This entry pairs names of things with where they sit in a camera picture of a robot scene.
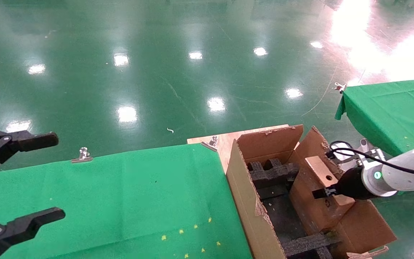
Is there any small brown cardboard box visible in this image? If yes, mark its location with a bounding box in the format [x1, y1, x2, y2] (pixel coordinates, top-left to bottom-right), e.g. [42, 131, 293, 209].
[289, 155, 355, 232]

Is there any black foam insert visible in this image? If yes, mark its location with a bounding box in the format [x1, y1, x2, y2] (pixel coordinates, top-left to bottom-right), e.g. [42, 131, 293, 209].
[247, 158, 342, 259]

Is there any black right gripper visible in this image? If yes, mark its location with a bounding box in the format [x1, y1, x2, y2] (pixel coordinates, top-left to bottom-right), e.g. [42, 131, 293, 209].
[313, 166, 367, 200]

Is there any large open cardboard carton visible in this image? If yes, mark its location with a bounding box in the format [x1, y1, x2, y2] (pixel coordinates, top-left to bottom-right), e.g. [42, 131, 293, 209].
[226, 124, 397, 259]

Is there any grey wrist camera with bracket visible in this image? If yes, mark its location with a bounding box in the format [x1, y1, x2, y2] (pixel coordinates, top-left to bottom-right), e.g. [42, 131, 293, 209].
[331, 138, 385, 162]

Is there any large green tablecloth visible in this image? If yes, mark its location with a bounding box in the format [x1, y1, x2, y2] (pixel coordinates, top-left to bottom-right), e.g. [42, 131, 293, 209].
[0, 143, 253, 259]

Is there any green cloth side table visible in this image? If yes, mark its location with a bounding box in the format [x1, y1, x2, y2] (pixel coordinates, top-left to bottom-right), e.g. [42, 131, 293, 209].
[335, 77, 414, 196]

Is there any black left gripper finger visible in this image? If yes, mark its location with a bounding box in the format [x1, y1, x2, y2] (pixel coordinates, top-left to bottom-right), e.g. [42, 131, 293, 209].
[0, 129, 59, 180]
[0, 208, 66, 259]

